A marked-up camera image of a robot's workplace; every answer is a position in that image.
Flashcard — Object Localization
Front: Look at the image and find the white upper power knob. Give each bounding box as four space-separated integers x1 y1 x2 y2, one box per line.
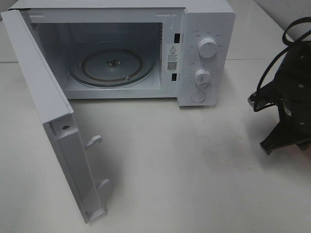
197 36 218 58

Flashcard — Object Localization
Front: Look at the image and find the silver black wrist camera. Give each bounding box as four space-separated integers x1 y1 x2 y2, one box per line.
248 81 282 112

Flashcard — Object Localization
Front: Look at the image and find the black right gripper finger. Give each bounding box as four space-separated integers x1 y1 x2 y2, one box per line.
260 126 292 155
297 142 310 151

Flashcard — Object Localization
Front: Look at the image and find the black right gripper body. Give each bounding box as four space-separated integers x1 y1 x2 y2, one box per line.
277 101 311 146

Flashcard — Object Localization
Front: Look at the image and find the round white door button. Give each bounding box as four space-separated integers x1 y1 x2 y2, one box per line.
191 91 206 103

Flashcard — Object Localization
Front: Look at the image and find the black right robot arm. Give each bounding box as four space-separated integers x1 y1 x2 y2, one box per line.
258 41 311 154

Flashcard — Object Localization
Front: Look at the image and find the black camera cable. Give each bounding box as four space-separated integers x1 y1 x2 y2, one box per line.
252 17 311 112

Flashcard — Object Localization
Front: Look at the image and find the white warning label sticker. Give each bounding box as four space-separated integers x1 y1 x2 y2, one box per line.
165 43 180 72

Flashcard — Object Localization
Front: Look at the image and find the white timer knob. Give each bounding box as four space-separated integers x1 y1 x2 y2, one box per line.
194 69 211 86

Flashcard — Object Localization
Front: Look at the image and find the glass microwave turntable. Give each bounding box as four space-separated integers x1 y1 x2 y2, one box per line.
69 48 156 87

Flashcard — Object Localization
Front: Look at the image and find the white microwave oven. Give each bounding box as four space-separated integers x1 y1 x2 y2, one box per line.
1 0 236 109

